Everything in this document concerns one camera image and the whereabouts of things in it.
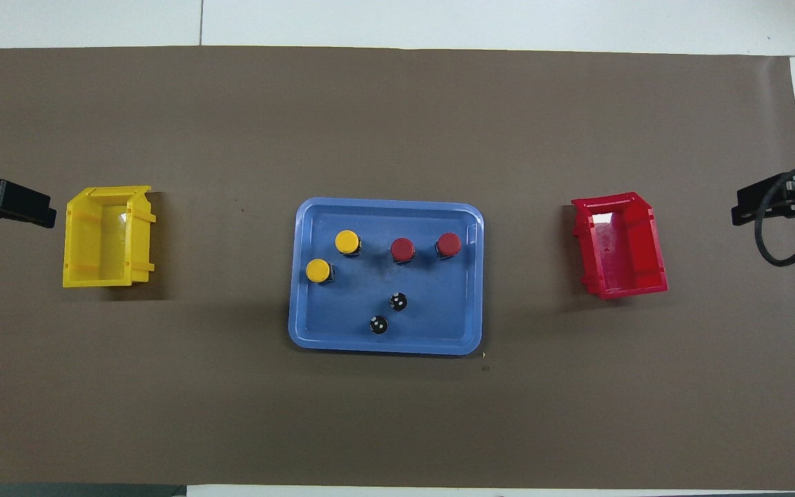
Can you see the yellow push button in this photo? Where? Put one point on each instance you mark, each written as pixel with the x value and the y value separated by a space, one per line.
pixel 318 270
pixel 347 242

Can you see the red push button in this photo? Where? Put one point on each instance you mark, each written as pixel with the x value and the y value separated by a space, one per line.
pixel 402 249
pixel 448 244

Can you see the yellow plastic bin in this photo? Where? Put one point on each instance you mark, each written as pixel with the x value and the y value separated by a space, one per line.
pixel 104 248

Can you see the red plastic bin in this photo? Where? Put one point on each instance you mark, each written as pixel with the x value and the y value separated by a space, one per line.
pixel 622 255

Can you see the brown table mat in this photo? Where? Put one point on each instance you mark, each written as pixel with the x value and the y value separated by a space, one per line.
pixel 163 386

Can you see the blue plastic tray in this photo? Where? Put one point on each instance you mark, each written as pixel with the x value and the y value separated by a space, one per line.
pixel 439 324

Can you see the black cylinder capacitor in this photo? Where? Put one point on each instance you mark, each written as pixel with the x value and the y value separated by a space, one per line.
pixel 398 301
pixel 378 324

